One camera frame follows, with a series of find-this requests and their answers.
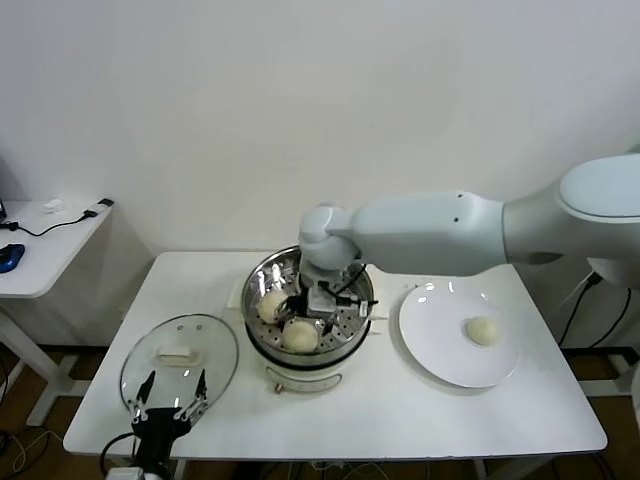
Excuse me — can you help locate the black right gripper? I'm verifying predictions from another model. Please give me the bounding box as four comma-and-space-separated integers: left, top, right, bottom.
273, 294, 337, 337

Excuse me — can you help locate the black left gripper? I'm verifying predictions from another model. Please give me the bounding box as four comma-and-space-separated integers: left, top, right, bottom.
127, 368, 209, 462

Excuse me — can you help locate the white steamed baozi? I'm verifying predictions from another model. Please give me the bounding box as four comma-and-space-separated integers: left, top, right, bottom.
464, 315, 501, 347
282, 320, 319, 354
256, 291, 290, 324

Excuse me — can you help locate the glass lid with cream handle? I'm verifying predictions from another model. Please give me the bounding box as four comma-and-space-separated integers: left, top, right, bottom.
118, 313, 240, 422

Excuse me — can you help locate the steel perforated steamer basket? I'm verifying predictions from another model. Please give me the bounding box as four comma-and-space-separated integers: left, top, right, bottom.
241, 244, 374, 367

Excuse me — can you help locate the cream electric cooker base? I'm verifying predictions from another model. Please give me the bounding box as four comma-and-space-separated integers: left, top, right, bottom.
227, 277, 390, 396

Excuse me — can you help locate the white round plate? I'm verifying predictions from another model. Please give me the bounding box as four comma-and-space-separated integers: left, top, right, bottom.
398, 281, 521, 389

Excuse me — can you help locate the white side desk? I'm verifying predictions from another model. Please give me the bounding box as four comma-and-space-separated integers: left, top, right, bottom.
0, 199, 115, 426

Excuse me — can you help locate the blue computer mouse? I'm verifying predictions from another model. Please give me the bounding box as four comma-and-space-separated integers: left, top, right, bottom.
0, 243, 26, 274

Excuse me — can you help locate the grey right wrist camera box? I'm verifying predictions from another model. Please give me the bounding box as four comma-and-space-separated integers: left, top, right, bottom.
306, 285, 372, 320

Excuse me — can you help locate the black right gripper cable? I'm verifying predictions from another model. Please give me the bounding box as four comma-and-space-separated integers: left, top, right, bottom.
324, 262, 379, 306

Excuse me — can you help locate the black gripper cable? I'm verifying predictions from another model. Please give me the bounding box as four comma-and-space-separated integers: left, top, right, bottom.
324, 262, 379, 306
99, 430, 139, 476

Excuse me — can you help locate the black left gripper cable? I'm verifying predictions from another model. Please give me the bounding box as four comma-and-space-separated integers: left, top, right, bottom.
99, 430, 139, 476

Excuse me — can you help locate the thin black desk cable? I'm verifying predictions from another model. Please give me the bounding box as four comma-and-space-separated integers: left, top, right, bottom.
0, 212, 99, 239

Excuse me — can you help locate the black power cable with adapter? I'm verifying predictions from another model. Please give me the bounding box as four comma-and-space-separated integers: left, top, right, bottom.
557, 269, 632, 350

